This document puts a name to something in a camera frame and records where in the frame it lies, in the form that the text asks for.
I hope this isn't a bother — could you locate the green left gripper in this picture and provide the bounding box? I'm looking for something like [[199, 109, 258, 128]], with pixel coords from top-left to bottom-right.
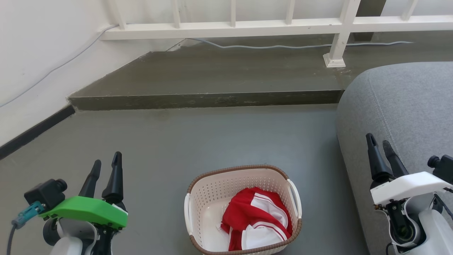
[[39, 152, 128, 229]]

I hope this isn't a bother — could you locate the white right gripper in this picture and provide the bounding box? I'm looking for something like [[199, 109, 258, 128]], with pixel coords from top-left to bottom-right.
[[366, 133, 453, 206]]

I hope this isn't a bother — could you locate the cream laundry basket brown rim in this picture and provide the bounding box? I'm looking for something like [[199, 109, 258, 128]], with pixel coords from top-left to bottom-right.
[[184, 164, 303, 255]]

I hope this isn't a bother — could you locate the grey fabric sofa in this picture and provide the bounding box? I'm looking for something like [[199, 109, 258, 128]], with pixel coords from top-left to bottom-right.
[[335, 62, 453, 255]]

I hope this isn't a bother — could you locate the black baseboard strip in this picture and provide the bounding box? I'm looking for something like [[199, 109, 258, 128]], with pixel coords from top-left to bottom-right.
[[0, 104, 76, 160]]

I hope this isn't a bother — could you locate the red and white garment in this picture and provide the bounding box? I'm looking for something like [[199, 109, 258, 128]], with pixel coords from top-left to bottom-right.
[[220, 187, 294, 251]]

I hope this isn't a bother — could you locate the raised concrete step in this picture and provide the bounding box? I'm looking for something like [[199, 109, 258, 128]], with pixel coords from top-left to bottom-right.
[[67, 30, 453, 111]]

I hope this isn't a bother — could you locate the dark pillar behind railing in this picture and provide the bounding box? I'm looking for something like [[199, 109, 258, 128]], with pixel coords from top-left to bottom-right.
[[353, 0, 387, 41]]

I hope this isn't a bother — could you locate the white wooden railing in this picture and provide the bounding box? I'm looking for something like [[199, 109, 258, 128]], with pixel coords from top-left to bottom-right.
[[101, 0, 453, 68]]

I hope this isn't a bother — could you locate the teal cable connector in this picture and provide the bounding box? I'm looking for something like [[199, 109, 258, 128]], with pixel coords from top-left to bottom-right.
[[11, 201, 46, 229]]

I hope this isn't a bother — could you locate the grey left arm cable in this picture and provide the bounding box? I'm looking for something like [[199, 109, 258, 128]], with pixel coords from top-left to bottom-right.
[[6, 224, 17, 255]]

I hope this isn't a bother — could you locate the light grey floor cable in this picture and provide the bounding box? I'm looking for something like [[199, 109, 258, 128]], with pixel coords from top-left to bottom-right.
[[0, 24, 414, 109]]

